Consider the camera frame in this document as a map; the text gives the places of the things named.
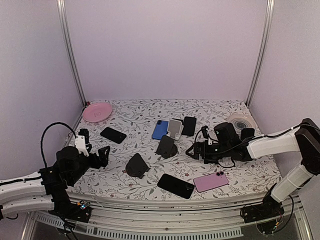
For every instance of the pink plate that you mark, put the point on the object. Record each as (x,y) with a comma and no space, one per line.
(97,112)

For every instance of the white grey phone stand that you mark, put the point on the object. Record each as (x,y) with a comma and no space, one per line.
(175,128)

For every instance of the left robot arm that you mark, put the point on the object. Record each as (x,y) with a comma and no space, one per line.
(46,189)

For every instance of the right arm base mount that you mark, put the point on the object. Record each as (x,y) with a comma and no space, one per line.
(260,212)

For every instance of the black round base stand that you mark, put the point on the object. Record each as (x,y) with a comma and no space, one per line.
(136,166)

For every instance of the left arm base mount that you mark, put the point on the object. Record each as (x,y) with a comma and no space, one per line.
(80,211)

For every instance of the black phone teal edge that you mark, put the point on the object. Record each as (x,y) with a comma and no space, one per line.
(189,125)

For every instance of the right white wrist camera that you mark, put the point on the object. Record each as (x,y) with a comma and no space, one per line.
(206,134)

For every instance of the pink phone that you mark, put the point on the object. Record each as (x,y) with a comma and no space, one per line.
(210,182)

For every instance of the black upright phone stand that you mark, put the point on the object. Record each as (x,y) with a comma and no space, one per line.
(166,147)

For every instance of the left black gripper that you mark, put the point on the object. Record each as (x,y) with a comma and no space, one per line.
(103,160)

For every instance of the black phone far left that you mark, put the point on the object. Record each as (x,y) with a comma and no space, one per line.
(113,135)

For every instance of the aluminium frame post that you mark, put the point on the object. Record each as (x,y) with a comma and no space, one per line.
(270,4)
(62,14)

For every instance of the right aluminium frame post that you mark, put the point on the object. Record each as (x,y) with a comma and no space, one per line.
(270,4)

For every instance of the black phone front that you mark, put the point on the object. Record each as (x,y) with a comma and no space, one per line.
(176,186)

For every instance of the front aluminium rail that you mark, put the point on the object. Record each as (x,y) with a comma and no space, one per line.
(187,219)

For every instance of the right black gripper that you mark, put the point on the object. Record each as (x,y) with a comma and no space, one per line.
(204,154)

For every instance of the left aluminium frame post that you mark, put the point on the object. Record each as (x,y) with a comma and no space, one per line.
(62,14)

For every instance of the black phone blue case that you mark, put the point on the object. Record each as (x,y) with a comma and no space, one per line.
(247,133)

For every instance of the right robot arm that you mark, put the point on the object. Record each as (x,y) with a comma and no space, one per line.
(301,140)

